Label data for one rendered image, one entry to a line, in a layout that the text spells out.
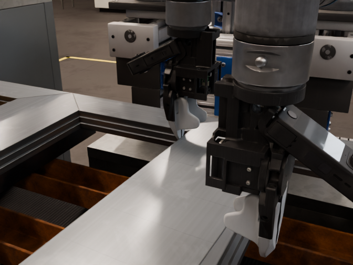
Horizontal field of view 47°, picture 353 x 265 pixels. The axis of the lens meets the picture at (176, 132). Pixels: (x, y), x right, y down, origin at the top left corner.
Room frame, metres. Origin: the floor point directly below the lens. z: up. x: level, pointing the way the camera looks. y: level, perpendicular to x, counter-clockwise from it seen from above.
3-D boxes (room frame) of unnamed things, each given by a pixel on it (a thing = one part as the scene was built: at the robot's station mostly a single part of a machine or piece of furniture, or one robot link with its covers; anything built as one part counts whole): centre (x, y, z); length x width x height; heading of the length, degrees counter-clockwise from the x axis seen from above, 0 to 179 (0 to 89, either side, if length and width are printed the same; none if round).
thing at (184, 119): (0.69, -0.02, 0.89); 0.06 x 0.03 x 0.09; 65
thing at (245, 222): (0.38, -0.08, 0.89); 0.06 x 0.03 x 0.09; 64
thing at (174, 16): (0.70, -0.02, 1.08); 0.08 x 0.08 x 0.05
